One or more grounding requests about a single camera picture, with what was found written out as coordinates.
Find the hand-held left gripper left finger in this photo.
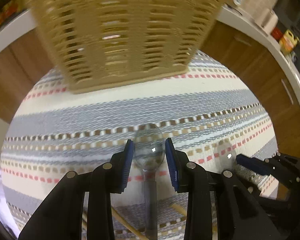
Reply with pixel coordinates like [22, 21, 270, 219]
[19, 139, 135, 240]

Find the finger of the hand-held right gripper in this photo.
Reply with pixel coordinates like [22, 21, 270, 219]
[235, 154, 274, 178]

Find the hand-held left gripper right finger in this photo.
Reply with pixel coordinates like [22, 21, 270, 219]
[165, 137, 283, 240]

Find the clear plastic spoon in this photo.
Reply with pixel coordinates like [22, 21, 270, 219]
[133, 123, 164, 240]

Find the beige plastic woven basket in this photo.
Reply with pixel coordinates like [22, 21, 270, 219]
[22, 0, 233, 95]

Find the striped woven placemat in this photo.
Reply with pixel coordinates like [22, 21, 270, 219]
[0, 50, 278, 240]

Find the yellow bottle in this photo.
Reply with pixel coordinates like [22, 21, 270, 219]
[281, 29, 300, 53]

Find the white printed paper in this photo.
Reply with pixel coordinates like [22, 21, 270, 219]
[0, 167, 18, 239]

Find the red container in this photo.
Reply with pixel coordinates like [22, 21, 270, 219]
[271, 27, 283, 40]

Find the white paper towel roll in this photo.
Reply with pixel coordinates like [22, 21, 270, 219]
[261, 8, 279, 33]

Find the colourful snack packet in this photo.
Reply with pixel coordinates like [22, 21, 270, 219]
[0, 0, 24, 32]

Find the metal cabinet handle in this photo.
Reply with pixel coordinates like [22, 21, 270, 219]
[281, 79, 294, 105]

